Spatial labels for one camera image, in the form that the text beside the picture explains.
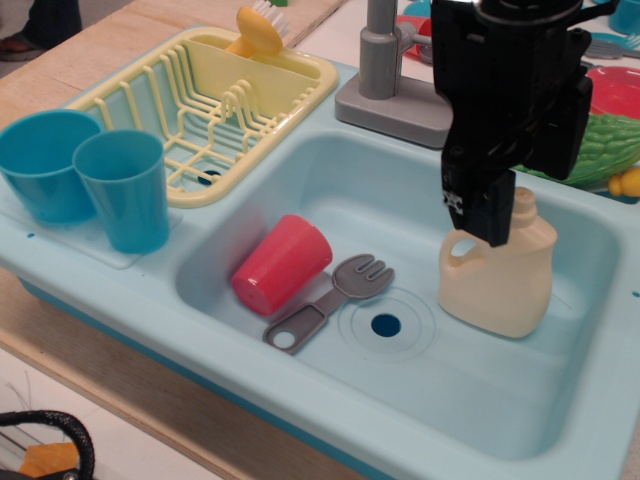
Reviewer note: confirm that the blue cup left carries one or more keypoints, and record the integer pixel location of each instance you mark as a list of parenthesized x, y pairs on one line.
[(37, 163)]

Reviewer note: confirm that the light blue toy sink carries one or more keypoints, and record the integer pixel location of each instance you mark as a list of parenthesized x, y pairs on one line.
[(392, 387)]

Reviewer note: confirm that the grey toy faucet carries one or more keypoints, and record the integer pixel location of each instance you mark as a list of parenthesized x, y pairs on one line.
[(380, 98)]

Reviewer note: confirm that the green bitter gourd toy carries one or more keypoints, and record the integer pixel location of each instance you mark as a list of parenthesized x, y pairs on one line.
[(610, 145)]

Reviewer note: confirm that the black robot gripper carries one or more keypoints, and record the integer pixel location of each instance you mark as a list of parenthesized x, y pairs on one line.
[(511, 72)]

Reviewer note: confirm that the red plastic cup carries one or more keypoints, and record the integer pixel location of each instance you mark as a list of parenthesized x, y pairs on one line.
[(293, 253)]

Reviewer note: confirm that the yellow dish brush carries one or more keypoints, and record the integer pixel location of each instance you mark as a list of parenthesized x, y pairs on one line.
[(261, 28)]

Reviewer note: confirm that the person's foot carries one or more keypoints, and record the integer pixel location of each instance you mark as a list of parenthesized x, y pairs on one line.
[(16, 48)]

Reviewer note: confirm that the grey fork on table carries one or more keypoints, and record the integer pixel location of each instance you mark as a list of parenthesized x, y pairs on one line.
[(608, 50)]

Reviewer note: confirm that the cream detergent bottle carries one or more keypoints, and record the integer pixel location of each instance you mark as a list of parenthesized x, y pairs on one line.
[(504, 290)]

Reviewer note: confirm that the grey plastic fork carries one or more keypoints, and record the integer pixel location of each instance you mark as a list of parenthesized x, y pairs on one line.
[(359, 277)]

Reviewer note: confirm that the yellow toy piece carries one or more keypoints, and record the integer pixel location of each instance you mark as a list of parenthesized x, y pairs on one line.
[(626, 183)]

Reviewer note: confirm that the orange tape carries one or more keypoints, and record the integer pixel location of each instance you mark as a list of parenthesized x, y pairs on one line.
[(47, 459)]

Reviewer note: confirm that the blue cup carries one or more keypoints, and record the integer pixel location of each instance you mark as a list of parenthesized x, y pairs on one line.
[(626, 18), (123, 173), (37, 163)]

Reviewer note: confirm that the blue cup top right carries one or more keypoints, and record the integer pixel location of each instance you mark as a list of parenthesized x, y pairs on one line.
[(626, 18)]

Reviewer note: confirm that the red plate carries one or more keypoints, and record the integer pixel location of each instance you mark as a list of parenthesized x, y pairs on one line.
[(615, 91)]

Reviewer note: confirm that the grey spoon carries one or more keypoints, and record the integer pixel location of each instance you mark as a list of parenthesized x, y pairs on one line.
[(426, 55)]

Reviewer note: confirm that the small red cup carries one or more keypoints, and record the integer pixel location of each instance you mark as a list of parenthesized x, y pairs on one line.
[(413, 29)]

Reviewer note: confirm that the yellow drying rack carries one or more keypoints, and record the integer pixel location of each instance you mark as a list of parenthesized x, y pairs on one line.
[(217, 114)]

